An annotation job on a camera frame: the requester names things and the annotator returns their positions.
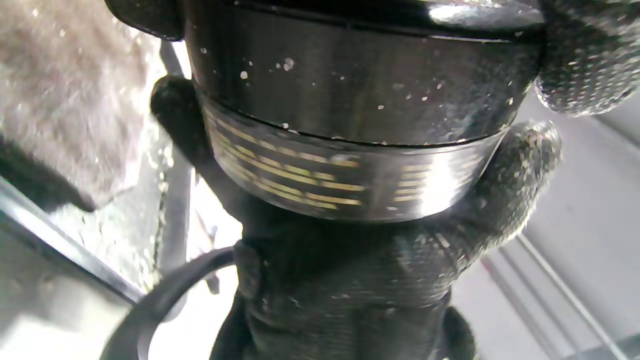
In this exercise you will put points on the person's left hand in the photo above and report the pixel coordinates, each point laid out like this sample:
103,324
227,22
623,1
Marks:
590,55

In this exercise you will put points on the black round jar lid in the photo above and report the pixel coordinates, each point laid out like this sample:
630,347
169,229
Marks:
350,75

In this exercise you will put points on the brown leather bag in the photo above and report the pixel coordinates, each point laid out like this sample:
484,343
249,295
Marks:
60,100

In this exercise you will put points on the black leather care cream jar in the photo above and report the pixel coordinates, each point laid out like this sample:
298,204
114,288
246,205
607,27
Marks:
325,175

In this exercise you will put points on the person's right hand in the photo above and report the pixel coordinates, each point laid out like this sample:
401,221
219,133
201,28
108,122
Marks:
350,280

